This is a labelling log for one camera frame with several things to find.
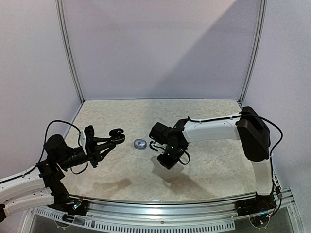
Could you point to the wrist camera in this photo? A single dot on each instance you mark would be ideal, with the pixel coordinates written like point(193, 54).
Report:
point(85, 138)
point(154, 146)

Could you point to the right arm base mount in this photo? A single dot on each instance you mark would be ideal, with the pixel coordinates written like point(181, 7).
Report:
point(259, 204)

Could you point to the black charging case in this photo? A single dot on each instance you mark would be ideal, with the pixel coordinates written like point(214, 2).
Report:
point(117, 136)

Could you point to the left frame post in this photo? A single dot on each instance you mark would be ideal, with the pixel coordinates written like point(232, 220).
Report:
point(68, 51)

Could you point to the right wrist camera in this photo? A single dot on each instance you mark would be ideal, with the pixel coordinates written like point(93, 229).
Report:
point(154, 146)

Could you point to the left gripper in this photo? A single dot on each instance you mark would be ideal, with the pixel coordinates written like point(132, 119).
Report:
point(95, 153)

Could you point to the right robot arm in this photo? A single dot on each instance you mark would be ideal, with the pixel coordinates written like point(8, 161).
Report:
point(257, 136)

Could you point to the purple round charging case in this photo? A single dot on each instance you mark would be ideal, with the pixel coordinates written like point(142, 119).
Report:
point(140, 144)

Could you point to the frame post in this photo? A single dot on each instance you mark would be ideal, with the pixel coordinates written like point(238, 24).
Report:
point(68, 51)
point(255, 49)

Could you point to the right frame post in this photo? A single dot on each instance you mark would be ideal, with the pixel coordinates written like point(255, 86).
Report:
point(255, 49)

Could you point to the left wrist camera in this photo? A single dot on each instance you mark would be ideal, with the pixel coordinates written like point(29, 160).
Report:
point(85, 138)

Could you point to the aluminium front rail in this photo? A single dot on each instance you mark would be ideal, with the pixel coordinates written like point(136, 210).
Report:
point(216, 216)

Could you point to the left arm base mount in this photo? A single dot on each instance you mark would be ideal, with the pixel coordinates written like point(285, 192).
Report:
point(70, 206)

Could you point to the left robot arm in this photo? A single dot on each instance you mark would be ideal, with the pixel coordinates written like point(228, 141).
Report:
point(41, 184)

